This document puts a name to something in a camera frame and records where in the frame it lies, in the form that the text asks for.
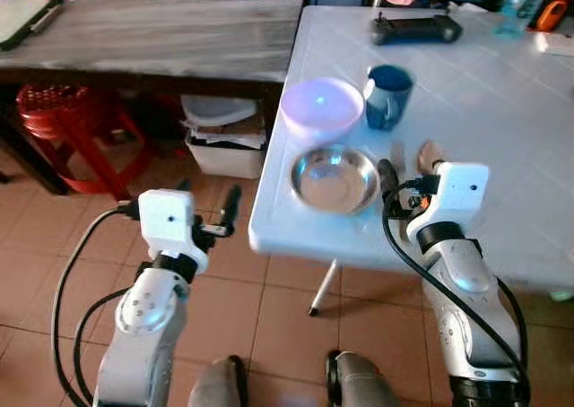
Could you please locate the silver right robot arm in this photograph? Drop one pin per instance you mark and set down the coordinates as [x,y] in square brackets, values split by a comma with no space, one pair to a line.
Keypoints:
[466,308]

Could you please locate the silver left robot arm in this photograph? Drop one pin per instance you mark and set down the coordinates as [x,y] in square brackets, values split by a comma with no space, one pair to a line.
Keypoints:
[143,335]

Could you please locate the brown wooden spoon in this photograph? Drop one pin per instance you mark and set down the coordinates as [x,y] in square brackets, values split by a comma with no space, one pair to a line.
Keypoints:
[429,154]

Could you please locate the white storage bin with lid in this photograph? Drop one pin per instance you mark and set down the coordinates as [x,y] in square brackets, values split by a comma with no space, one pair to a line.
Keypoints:
[224,142]

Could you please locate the white tiled table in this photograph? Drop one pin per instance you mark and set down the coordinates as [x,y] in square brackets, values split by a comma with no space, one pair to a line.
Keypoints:
[484,111]

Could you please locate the dark blue mug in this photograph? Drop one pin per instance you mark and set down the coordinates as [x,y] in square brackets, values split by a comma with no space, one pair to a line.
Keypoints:
[387,98]

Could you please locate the pink plastic bowl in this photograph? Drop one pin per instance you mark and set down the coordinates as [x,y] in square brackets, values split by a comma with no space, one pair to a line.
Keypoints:
[321,107]

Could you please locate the white metal table leg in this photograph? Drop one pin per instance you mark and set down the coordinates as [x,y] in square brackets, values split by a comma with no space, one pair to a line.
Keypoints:
[323,289]

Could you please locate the red plastic stool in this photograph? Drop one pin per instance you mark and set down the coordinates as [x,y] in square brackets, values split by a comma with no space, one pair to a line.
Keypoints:
[81,125]

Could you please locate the grey wooden bench table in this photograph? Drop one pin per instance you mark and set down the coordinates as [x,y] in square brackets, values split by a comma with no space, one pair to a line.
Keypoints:
[170,35]

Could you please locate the grey left robot leg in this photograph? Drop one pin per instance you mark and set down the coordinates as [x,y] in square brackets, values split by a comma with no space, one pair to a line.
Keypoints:
[217,385]

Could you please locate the grey robot leg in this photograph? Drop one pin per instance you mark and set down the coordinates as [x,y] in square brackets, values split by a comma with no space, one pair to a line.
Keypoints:
[217,385]
[363,380]

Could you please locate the white paper sheet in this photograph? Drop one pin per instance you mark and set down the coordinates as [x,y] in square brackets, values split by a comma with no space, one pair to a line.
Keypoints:
[556,44]

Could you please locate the clear blue plastic bottle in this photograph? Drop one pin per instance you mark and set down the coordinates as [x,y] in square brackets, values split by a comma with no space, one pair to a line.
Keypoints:
[522,4]

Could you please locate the orange and black tool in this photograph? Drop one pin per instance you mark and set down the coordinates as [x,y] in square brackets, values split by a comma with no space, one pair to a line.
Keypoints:
[552,11]

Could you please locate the grey right robot leg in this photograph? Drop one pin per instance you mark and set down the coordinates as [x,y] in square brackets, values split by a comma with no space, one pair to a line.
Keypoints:
[363,380]

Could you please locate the dark-framed tablet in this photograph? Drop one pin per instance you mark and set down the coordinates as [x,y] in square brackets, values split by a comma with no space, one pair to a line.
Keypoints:
[22,17]

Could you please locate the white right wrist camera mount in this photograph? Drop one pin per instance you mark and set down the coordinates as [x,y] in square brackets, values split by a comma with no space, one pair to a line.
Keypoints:
[453,196]

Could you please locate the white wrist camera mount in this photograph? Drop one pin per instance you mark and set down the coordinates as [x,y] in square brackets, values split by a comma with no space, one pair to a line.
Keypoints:
[453,196]
[167,217]

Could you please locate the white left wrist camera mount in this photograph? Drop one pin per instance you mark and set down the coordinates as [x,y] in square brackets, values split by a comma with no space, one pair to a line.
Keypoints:
[167,217]

